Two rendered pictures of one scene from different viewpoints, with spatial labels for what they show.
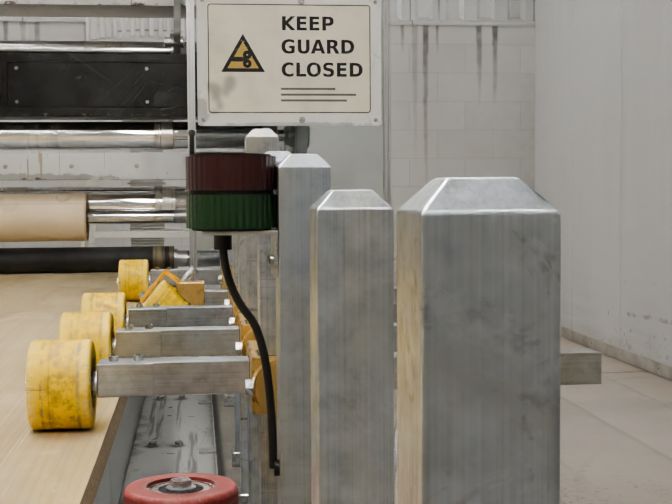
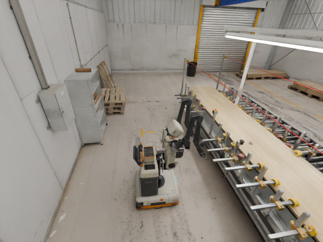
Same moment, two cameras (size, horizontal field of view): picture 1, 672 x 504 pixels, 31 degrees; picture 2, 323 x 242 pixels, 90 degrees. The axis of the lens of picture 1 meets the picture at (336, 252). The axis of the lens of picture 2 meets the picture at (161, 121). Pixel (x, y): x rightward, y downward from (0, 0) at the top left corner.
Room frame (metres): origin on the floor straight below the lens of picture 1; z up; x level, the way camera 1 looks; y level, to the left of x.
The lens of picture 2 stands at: (2.48, -1.14, 2.48)
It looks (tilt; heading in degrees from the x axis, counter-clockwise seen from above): 31 degrees down; 177
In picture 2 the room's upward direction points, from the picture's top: 2 degrees clockwise
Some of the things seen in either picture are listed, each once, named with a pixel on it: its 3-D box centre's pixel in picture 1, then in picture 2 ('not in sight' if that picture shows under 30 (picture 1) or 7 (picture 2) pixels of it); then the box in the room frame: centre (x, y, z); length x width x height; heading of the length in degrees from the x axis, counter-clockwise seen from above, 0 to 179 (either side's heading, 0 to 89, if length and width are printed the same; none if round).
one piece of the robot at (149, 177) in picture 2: not in sight; (150, 168); (0.76, -1.19, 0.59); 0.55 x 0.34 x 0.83; 5
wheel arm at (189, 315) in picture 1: (291, 314); (272, 205); (1.59, 0.06, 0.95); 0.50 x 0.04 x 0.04; 97
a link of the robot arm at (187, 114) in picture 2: not in sight; (188, 113); (0.50, -0.65, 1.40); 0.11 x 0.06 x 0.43; 5
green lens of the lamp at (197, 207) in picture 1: (231, 211); not in sight; (0.80, 0.07, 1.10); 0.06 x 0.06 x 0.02
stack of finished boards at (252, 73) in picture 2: not in sight; (262, 73); (-6.38, 4.99, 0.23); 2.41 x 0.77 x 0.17; 98
